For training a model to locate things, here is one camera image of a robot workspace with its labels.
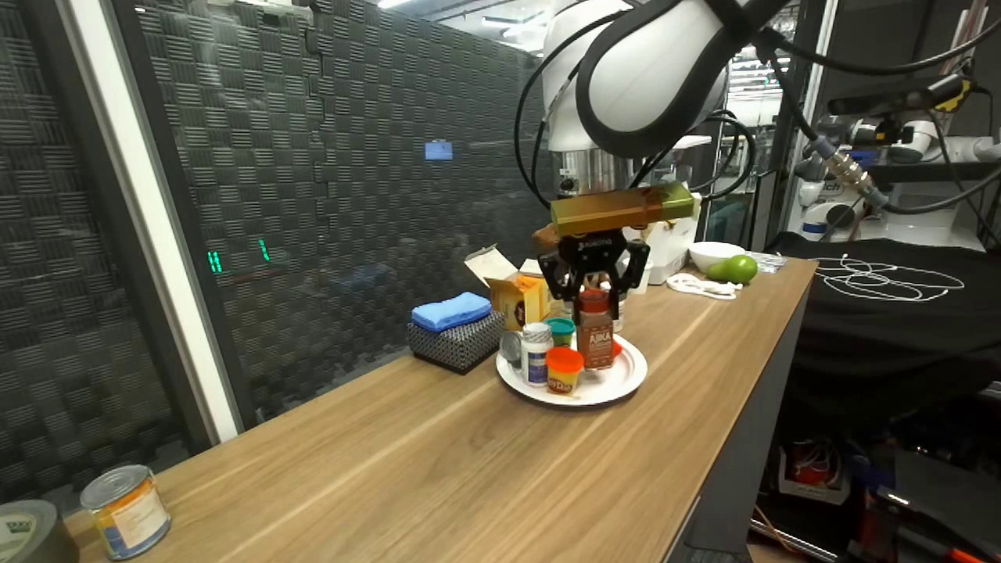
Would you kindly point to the green apple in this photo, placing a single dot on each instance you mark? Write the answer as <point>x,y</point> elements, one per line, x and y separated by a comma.
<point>738,269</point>

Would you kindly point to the white bowl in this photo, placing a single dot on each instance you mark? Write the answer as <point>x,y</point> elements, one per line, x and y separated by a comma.
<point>709,253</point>

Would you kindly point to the orange lid play-doh tub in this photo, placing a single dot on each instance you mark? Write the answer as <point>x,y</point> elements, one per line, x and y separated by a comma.
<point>563,369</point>

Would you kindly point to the white pill bottle blue label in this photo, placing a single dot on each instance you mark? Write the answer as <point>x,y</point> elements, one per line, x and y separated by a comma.
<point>536,342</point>

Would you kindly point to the blue cloth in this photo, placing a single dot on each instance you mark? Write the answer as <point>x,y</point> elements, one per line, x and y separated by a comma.
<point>450,315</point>

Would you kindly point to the white paper plate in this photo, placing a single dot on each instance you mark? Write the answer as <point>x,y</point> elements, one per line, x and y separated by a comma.
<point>593,389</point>

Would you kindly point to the yellow cardboard box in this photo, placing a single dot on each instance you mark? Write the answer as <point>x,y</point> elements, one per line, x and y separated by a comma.
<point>513,295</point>

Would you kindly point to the paprika spice jar orange lid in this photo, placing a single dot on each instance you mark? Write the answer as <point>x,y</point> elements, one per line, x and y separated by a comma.
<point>596,329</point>

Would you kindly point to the tin can with label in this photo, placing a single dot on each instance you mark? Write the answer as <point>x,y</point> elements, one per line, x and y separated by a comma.
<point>125,511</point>

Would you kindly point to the white bucket container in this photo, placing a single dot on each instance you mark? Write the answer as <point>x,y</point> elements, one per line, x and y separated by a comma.
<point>668,247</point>

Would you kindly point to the teal lid play-doh tub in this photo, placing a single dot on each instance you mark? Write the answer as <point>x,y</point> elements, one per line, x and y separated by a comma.
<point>561,332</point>

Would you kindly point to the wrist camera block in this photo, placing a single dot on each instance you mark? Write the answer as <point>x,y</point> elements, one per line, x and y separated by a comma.
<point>611,210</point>

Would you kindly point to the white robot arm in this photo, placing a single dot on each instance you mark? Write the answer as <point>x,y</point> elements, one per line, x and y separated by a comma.
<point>631,83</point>

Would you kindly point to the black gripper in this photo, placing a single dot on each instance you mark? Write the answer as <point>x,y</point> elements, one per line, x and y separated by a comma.
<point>606,252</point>

